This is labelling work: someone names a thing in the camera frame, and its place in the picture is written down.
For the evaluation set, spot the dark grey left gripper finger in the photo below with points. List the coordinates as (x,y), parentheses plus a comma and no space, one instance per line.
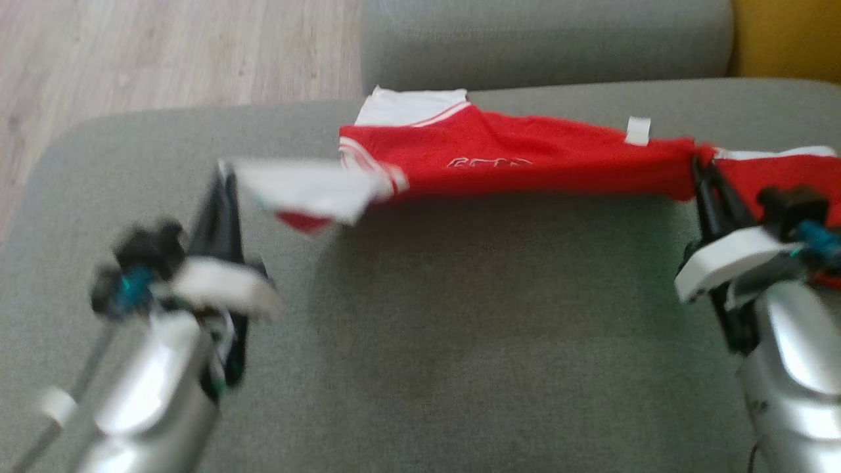
(210,223)
(234,230)

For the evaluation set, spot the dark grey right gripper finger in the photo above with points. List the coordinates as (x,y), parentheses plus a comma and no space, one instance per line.
(706,210)
(730,210)

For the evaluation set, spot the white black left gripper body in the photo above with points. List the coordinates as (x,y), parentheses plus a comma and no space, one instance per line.
(223,286)

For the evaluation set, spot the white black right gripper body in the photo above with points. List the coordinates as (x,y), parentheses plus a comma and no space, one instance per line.
(729,263)

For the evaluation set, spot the red shorts white stripe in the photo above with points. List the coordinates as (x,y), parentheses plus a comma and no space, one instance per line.
(742,177)

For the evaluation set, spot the red white basketball jersey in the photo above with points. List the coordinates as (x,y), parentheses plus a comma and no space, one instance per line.
(525,157)

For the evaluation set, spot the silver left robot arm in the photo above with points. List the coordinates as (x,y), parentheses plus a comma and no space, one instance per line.
(151,401)

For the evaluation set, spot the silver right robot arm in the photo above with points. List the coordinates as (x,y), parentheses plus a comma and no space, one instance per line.
(801,381)

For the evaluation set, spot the yellow furniture panel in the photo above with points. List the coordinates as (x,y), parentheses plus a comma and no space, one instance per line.
(788,33)

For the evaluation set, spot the grey fabric sofa cushion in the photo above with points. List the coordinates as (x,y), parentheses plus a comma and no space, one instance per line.
(545,39)

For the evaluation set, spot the grey fabric sofa seat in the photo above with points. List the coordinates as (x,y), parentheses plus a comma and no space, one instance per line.
(460,341)

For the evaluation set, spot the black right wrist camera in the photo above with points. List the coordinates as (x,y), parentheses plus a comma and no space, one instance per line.
(792,203)

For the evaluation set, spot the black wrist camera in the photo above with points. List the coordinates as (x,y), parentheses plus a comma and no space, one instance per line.
(792,203)
(148,246)

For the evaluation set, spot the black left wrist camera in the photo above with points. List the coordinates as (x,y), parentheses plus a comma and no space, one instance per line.
(148,246)

